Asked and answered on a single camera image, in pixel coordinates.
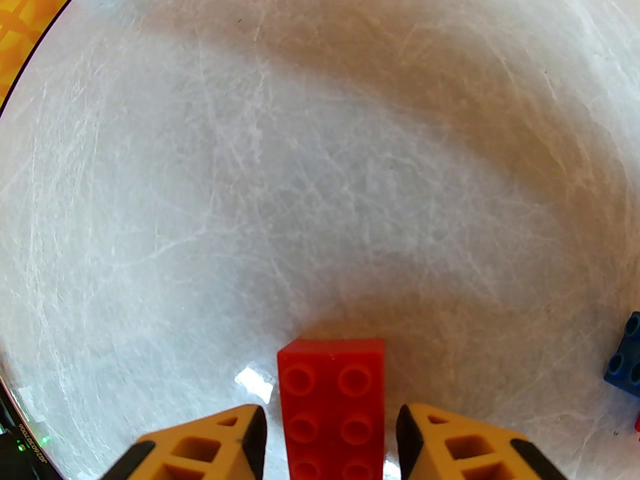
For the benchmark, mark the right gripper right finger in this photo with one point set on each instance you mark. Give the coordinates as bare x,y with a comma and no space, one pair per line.
425,448

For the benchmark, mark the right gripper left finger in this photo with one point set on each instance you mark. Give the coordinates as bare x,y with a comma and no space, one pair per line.
210,433

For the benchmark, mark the red lego brick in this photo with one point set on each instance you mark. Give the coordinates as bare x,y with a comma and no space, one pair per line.
330,403
638,425

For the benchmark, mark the blue lego brick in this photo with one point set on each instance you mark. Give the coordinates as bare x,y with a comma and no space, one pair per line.
625,363

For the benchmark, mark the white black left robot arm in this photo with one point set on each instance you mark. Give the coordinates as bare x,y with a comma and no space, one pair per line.
15,453

